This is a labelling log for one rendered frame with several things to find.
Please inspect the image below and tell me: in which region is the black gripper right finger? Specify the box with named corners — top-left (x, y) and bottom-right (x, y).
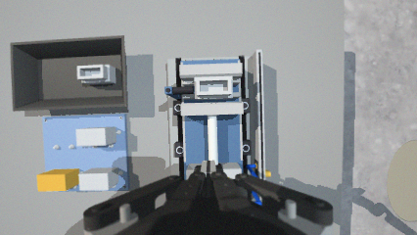
top-left (208, 161), bottom-right (333, 235)

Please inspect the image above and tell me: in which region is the grey metal block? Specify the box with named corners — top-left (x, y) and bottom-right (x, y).
top-left (76, 126), bottom-right (116, 146)

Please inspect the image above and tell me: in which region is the yellow block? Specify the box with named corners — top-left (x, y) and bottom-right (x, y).
top-left (37, 168), bottom-right (79, 191)

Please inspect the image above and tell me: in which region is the silver metal block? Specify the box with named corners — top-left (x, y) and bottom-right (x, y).
top-left (78, 167), bottom-right (118, 191)

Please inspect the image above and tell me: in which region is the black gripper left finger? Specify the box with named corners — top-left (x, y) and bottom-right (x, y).
top-left (83, 161), bottom-right (209, 235)

